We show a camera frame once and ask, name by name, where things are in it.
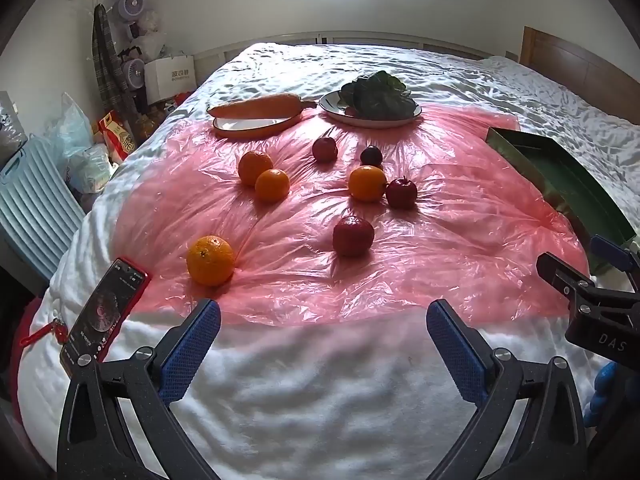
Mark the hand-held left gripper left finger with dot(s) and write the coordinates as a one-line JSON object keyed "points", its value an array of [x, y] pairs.
{"points": [[192, 350]]}

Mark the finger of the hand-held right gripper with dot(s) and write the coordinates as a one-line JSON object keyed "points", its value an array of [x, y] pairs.
{"points": [[562, 275], [612, 254]]}

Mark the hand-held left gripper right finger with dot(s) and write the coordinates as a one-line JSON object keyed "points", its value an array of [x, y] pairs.
{"points": [[455, 355]]}

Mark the large orange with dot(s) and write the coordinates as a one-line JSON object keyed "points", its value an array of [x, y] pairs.
{"points": [[210, 261]]}

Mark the green tray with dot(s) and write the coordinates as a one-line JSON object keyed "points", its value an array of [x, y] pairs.
{"points": [[565, 175]]}

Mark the dark purple plum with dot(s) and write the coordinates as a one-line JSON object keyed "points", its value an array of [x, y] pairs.
{"points": [[371, 155]]}

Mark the small red apple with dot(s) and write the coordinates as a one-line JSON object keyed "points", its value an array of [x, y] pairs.
{"points": [[325, 149]]}

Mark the person's right hand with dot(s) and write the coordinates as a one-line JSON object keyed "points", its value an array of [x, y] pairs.
{"points": [[602, 392]]}

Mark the red cased smartphone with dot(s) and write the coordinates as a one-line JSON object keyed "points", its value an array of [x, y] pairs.
{"points": [[105, 310]]}

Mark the pink plastic sheet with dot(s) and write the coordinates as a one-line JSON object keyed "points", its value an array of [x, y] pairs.
{"points": [[300, 270]]}

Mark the wooden headboard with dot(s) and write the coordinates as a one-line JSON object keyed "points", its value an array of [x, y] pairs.
{"points": [[570, 65]]}

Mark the white plastic bag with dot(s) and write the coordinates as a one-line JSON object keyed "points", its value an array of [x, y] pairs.
{"points": [[90, 170]]}

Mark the light blue suitcase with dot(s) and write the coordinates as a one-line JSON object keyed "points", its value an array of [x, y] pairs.
{"points": [[35, 200]]}

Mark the red yellow snack bag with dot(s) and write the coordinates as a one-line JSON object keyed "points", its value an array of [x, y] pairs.
{"points": [[117, 137]]}

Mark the orange rimmed white plate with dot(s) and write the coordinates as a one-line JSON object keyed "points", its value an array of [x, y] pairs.
{"points": [[250, 127]]}

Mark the large carrot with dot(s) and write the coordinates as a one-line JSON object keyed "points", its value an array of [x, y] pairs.
{"points": [[260, 105]]}

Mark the clear bluish plastic bag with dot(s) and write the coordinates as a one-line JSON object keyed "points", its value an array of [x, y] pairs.
{"points": [[70, 125]]}

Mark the green leafy vegetable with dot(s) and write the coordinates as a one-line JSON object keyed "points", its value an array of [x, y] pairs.
{"points": [[377, 95]]}

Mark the white cardboard box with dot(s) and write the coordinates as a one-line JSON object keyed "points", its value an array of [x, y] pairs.
{"points": [[170, 77]]}

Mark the dark rimmed white plate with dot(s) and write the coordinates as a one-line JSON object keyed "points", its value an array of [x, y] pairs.
{"points": [[332, 110]]}

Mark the purple fan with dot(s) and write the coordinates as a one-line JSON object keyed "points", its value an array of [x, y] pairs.
{"points": [[134, 74], [134, 6]]}

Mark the grey printed bag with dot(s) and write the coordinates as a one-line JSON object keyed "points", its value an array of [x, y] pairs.
{"points": [[10, 127]]}

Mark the plaid scarf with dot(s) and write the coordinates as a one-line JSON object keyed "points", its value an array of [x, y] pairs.
{"points": [[107, 70]]}

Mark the translucent white bag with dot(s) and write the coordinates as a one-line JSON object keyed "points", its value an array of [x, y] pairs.
{"points": [[150, 35]]}

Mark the beige bed rail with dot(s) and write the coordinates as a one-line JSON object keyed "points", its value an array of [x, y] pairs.
{"points": [[350, 37]]}

